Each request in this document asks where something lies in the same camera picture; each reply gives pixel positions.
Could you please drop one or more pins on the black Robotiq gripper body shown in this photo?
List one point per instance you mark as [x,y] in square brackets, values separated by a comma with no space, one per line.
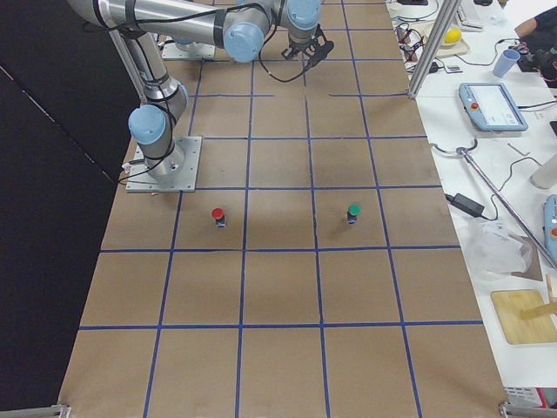
[297,46]

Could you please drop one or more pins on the beige tray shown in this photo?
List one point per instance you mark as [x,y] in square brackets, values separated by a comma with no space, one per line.
[424,29]

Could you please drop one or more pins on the yellow lemon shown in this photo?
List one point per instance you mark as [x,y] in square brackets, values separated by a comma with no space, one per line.
[452,37]

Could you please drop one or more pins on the metal rod with hook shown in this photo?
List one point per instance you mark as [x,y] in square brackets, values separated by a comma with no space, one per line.
[465,153]

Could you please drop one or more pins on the blue teach pendant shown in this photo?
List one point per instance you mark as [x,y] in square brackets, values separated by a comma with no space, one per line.
[490,107]

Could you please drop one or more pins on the blue plastic cup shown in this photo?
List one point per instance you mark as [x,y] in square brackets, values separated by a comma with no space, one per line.
[505,62]

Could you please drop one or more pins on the black power brick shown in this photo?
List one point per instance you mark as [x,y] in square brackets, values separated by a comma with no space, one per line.
[465,204]

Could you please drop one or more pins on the clear plastic bag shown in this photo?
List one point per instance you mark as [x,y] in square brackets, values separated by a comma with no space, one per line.
[491,248]

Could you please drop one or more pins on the wooden cutting board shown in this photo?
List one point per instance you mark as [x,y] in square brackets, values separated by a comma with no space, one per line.
[524,317]

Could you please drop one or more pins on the aluminium frame post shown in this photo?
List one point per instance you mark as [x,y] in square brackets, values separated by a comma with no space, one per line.
[446,14]

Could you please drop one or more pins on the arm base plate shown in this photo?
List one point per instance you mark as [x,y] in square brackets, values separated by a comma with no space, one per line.
[199,52]
[178,172]

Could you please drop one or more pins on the green push button switch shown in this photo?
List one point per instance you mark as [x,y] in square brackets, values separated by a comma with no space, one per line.
[352,214]

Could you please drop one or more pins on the red push button switch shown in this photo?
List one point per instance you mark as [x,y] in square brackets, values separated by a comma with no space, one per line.
[218,215]

